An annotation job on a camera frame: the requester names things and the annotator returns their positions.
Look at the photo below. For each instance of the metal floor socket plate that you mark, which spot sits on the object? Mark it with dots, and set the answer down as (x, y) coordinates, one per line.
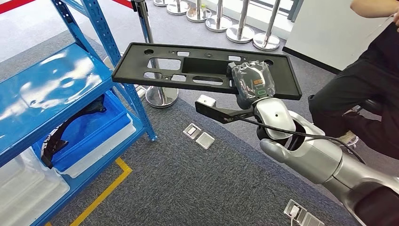
(304, 215)
(205, 141)
(192, 131)

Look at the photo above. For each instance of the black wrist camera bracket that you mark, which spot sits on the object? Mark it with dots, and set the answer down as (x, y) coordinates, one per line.
(218, 113)

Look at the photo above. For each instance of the black curved car part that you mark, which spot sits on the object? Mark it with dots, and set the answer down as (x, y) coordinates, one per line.
(54, 140)

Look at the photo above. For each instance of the yellow floor tape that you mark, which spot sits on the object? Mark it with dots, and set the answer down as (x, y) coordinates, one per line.
(121, 168)

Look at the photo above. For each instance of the stack of white plastic trays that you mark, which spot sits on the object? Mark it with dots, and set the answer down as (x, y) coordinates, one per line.
(25, 187)

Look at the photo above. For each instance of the blue metal shelf rack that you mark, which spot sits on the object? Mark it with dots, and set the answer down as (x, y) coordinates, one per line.
(46, 81)

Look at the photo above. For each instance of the blue plastic bin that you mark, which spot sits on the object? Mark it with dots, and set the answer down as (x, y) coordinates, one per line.
(103, 124)

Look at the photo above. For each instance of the black plastic license plate frame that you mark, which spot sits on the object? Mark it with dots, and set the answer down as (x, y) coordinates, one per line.
(283, 78)

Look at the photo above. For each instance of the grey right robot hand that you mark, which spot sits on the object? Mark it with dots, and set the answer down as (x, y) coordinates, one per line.
(252, 81)

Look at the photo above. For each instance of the person's forearm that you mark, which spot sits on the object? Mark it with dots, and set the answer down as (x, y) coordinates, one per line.
(371, 7)

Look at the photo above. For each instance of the person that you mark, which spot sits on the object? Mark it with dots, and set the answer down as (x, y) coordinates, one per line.
(358, 87)

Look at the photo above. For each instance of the chrome stanchion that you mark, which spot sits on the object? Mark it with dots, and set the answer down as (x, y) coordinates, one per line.
(240, 37)
(199, 18)
(218, 27)
(162, 98)
(266, 46)
(177, 12)
(160, 3)

